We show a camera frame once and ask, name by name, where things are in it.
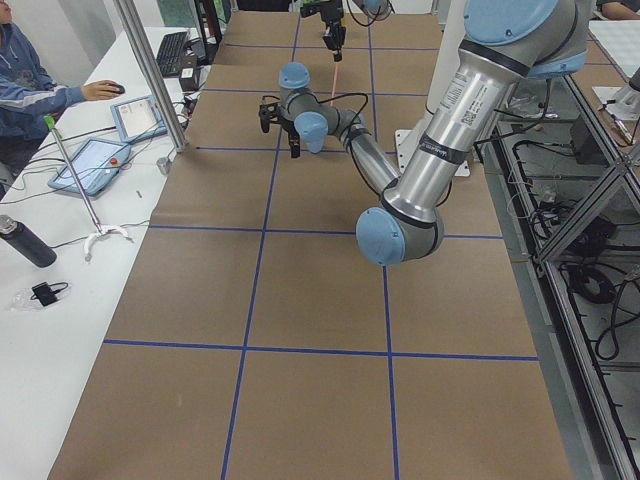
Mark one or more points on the reacher grabber stick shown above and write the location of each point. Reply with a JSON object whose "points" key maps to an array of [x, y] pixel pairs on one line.
{"points": [[67, 177]]}

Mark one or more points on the pink chopstick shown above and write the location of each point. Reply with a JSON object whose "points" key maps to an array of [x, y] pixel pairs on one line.
{"points": [[334, 83]]}

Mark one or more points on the blue teach pendant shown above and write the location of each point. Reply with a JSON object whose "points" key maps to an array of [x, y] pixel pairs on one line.
{"points": [[138, 119], [97, 162]]}

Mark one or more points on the near blue teach pendant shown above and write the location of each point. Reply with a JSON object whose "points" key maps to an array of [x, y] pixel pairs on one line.
{"points": [[97, 162]]}

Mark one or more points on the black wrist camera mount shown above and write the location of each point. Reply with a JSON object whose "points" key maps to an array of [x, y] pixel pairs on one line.
{"points": [[311, 8], [268, 114]]}

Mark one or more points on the far blue teach pendant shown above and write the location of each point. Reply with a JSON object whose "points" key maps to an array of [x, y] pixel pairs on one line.
{"points": [[138, 119]]}

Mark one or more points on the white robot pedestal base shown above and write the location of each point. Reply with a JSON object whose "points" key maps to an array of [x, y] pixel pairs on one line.
{"points": [[411, 143]]}

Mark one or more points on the light blue cup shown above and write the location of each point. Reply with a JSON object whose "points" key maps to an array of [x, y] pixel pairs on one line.
{"points": [[315, 145]]}

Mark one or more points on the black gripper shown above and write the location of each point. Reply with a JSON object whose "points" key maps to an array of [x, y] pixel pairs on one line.
{"points": [[290, 134], [332, 26]]}

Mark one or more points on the seated person in blue hoodie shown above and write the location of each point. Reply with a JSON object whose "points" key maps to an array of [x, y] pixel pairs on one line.
{"points": [[29, 93]]}

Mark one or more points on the black water bottle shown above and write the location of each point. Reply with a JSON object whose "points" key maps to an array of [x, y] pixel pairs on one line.
{"points": [[26, 242]]}

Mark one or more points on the small metal cylinder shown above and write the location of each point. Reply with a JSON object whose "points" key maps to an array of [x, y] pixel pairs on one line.
{"points": [[163, 165]]}

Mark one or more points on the black computer keyboard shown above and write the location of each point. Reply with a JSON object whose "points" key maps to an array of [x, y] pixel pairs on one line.
{"points": [[170, 53]]}

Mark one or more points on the small black adapter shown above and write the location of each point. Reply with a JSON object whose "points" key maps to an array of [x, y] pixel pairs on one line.
{"points": [[47, 294]]}

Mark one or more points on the aluminium frame post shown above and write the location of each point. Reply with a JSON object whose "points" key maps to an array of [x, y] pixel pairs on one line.
{"points": [[145, 58]]}

